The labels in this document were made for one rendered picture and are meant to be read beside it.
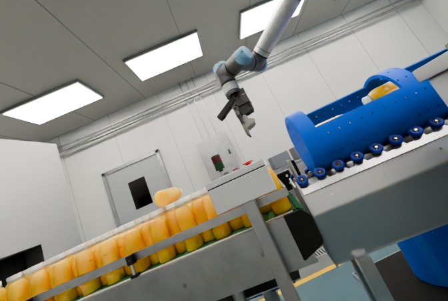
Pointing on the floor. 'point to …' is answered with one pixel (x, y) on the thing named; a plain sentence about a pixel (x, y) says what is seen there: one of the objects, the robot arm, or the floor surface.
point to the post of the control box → (271, 251)
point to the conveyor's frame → (225, 267)
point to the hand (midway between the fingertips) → (247, 134)
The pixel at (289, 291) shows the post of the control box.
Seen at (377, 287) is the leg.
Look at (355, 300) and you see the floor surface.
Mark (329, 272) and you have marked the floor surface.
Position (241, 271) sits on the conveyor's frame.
